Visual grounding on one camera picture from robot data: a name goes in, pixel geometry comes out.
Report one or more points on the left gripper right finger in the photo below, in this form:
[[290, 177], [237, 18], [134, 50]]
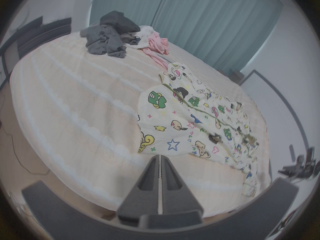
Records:
[[175, 196]]

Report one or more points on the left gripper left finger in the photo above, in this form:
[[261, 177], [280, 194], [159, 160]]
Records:
[[147, 196]]

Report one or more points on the white printed pyjama top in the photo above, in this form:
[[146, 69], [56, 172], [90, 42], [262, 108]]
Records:
[[175, 124]]

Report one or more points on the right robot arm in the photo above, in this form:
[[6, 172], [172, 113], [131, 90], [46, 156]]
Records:
[[308, 169]]

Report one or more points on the pile of clothes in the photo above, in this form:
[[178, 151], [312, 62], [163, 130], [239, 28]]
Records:
[[105, 39]]

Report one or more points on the bed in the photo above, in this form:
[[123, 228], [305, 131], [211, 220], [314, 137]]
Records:
[[75, 96]]

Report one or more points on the blue-green curtain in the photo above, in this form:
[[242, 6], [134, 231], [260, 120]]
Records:
[[212, 21]]

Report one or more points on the black chest of drawers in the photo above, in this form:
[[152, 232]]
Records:
[[50, 34]]

